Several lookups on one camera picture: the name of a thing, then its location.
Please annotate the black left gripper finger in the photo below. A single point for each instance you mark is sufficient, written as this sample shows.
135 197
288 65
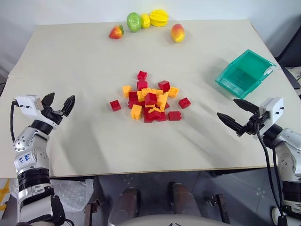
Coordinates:
48 100
68 104

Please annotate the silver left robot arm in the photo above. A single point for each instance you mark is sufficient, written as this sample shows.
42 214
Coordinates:
30 160

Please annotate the rusty metal frame bracket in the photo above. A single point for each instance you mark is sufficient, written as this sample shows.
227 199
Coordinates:
220 205
90 212

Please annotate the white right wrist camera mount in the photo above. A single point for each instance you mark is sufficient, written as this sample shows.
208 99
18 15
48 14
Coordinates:
275 108

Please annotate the red plastic arch brick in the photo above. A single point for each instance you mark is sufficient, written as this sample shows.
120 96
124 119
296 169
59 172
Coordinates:
155 117

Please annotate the red toy strawberry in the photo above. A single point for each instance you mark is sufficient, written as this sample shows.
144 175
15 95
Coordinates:
116 33

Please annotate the dark rounded shape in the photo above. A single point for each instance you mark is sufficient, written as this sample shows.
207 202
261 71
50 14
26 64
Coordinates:
125 207
183 200

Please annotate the yellow toy starfruit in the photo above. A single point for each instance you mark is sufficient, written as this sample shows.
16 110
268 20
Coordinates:
159 18

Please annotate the orange yellow toy mango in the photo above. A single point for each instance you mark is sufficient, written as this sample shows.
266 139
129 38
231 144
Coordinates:
177 33

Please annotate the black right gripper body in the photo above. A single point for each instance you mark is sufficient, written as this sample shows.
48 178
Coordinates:
255 122

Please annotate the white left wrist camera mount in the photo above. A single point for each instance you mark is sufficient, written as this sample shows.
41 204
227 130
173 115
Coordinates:
28 105

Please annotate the dark office chair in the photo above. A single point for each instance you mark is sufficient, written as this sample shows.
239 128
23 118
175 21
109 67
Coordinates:
290 51

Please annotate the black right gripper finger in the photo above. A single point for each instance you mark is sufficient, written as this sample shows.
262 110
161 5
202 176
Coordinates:
230 121
247 105

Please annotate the clear plastic wrap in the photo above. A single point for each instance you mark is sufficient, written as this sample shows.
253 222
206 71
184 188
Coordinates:
70 193

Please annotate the green plastic bin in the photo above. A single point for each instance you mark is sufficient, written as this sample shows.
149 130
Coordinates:
244 75

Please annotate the yellow toy lemon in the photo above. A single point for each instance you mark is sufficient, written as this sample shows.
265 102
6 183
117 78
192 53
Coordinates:
145 21

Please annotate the yellow white object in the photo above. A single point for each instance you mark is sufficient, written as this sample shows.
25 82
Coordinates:
4 191

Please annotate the green toy apple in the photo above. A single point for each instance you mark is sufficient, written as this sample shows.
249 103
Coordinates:
134 22

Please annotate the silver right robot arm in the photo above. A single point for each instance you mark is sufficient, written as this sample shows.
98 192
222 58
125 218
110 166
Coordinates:
290 150

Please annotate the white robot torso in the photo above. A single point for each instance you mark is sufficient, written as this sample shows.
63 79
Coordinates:
169 220

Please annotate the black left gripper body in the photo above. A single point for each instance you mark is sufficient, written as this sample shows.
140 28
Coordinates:
52 114

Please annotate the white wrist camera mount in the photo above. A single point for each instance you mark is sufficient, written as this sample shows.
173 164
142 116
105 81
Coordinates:
275 108
28 105

